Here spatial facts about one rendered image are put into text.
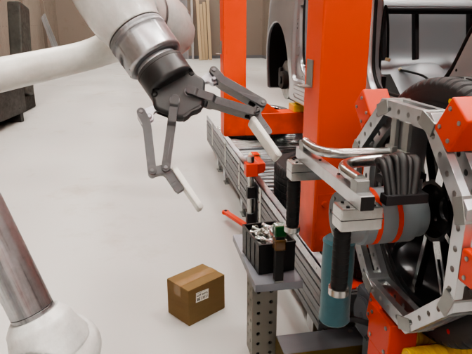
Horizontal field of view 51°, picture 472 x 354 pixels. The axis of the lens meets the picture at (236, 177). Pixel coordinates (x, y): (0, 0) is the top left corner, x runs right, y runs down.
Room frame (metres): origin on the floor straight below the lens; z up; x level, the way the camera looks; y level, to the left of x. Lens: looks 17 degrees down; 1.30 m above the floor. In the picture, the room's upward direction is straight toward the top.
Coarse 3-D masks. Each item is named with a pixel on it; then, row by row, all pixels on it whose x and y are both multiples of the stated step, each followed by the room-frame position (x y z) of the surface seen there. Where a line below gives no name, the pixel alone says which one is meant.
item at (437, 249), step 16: (432, 160) 1.21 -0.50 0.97; (432, 176) 1.19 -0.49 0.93; (432, 192) 1.23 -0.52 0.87; (432, 208) 1.23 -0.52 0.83; (448, 208) 1.10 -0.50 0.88; (432, 224) 1.21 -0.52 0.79; (448, 224) 1.09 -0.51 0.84; (416, 240) 1.34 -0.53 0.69; (432, 240) 1.15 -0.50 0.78; (448, 240) 1.08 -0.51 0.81; (400, 256) 1.29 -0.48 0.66; (416, 256) 1.30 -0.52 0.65; (432, 256) 1.31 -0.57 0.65; (400, 272) 1.25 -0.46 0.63; (416, 272) 1.20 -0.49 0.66; (432, 272) 1.25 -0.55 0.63; (416, 288) 1.19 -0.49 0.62; (432, 288) 1.19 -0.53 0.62
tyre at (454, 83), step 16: (432, 80) 1.20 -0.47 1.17; (448, 80) 1.14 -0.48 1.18; (464, 80) 1.12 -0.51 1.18; (400, 96) 1.32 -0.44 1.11; (416, 96) 1.25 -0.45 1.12; (432, 96) 1.18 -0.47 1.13; (448, 96) 1.11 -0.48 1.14; (464, 96) 1.06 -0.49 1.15; (384, 144) 1.39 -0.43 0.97; (384, 256) 1.33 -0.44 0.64; (400, 288) 1.22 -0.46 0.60; (464, 320) 0.96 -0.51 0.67; (432, 336) 1.06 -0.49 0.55; (448, 336) 1.00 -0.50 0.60; (464, 336) 0.95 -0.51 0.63
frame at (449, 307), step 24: (384, 120) 1.25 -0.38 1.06; (408, 120) 1.12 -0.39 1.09; (432, 120) 1.02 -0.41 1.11; (360, 144) 1.35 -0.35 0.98; (432, 144) 1.01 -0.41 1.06; (360, 168) 1.37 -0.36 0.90; (456, 168) 0.94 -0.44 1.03; (456, 192) 0.93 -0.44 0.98; (456, 216) 0.90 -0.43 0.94; (456, 240) 0.90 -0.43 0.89; (360, 264) 1.29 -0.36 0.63; (384, 264) 1.27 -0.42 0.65; (456, 264) 0.88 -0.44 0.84; (384, 288) 1.18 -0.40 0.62; (456, 288) 0.88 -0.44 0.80; (408, 312) 1.10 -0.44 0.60; (432, 312) 0.94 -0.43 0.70; (456, 312) 0.88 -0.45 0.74
